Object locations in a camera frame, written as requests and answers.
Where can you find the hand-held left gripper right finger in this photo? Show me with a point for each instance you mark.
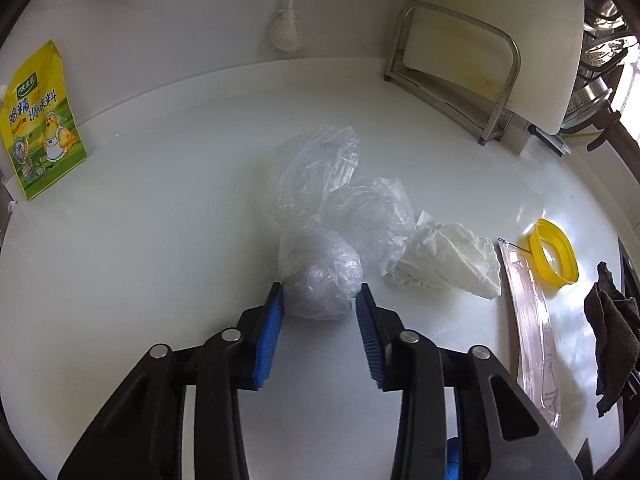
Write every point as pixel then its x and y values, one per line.
pixel 370 340

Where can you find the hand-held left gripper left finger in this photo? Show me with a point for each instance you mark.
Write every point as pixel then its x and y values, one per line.
pixel 267 340

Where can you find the white paper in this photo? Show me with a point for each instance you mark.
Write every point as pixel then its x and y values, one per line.
pixel 450 260

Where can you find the clear pink packet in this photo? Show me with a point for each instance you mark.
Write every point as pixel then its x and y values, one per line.
pixel 530 320

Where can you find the dark cloth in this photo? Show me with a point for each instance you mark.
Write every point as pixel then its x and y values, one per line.
pixel 612 330

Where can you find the metal cutting board rack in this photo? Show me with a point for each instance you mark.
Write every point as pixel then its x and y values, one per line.
pixel 506 95

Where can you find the yellow seasoning pouch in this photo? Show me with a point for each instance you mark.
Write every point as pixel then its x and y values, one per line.
pixel 42 125

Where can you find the white bottle brush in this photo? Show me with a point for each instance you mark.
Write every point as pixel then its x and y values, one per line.
pixel 287 10

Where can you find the white cutting board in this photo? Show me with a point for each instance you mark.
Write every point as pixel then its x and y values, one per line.
pixel 500 35

